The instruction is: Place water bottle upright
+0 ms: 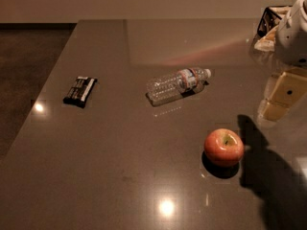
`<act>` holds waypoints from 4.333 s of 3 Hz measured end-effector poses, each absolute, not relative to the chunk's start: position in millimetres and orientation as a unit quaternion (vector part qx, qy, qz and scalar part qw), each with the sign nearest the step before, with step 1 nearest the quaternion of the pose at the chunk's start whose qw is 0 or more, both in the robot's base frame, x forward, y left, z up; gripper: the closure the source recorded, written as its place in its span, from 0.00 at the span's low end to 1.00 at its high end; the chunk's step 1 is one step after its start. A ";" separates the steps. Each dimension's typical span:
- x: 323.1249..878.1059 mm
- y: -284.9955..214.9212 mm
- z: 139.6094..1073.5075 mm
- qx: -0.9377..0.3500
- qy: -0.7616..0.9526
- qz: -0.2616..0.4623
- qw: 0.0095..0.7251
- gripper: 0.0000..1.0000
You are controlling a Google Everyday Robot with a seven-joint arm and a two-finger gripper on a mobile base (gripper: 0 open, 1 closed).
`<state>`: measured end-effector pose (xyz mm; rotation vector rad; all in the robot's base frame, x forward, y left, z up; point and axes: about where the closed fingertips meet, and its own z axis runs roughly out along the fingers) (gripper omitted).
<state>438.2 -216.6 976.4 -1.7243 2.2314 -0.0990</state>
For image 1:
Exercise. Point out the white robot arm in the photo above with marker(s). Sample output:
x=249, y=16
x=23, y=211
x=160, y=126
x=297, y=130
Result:
x=266, y=45

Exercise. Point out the clear plastic water bottle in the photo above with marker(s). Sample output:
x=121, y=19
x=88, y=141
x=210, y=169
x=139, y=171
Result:
x=175, y=86

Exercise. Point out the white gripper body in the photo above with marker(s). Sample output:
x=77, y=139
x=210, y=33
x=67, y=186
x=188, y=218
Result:
x=293, y=37

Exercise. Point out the red apple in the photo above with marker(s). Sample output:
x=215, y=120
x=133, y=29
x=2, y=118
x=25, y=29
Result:
x=223, y=147

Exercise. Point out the black wire basket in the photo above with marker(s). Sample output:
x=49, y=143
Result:
x=271, y=17

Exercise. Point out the black snack bar wrapper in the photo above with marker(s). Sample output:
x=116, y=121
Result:
x=80, y=91

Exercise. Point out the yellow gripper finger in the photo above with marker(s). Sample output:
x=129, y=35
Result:
x=290, y=86
x=272, y=111

